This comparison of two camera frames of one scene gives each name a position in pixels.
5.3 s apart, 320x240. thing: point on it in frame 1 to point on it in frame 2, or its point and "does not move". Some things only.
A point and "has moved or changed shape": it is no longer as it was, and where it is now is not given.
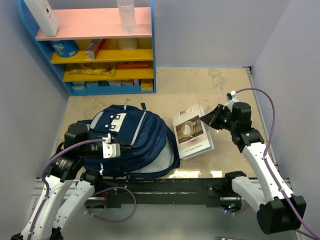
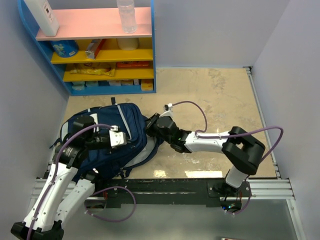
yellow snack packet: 107,68 does not move
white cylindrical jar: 128,44 does not move
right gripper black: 211,118 to 150,123
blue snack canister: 65,48 does not move
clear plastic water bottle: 127,11 does not move
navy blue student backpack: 149,146 has moved or changed shape
